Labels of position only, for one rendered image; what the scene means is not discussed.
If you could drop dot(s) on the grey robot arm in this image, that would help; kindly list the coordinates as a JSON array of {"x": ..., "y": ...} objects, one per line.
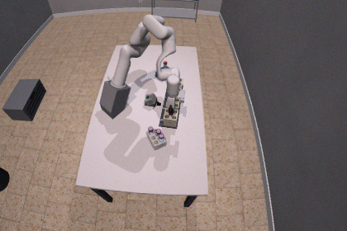
[{"x": 154, "y": 25}]

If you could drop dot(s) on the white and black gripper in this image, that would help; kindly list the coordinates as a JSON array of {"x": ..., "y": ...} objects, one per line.
[{"x": 171, "y": 103}]

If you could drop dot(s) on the white tube rack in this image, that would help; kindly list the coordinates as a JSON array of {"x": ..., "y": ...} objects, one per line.
[{"x": 155, "y": 141}]

